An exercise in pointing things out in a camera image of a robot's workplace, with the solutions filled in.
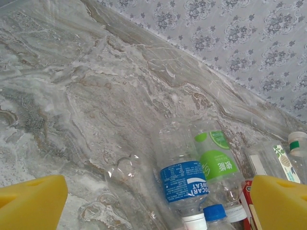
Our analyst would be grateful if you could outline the small bottle plant label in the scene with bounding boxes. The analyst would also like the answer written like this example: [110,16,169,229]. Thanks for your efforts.
[241,140,302,185]

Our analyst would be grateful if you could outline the clear crushed plastic bottle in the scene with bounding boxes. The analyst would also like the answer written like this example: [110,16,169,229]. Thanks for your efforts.
[104,153,173,230]

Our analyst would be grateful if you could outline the amber bottle red label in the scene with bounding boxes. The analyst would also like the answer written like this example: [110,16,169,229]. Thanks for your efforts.
[238,178,263,230]

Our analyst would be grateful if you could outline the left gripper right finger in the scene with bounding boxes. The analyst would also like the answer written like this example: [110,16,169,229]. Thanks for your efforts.
[249,174,307,230]

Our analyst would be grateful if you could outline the clear bottle blue cap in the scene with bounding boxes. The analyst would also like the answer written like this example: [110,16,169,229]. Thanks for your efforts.
[202,203,238,230]

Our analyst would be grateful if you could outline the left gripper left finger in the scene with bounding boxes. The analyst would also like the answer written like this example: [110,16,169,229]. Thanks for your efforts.
[0,174,69,230]

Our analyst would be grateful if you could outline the green label clear bottle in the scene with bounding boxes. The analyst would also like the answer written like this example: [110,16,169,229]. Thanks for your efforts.
[189,119,248,223]

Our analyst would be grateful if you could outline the blue Pocari label bottle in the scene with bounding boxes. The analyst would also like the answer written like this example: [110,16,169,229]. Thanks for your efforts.
[151,119,209,230]

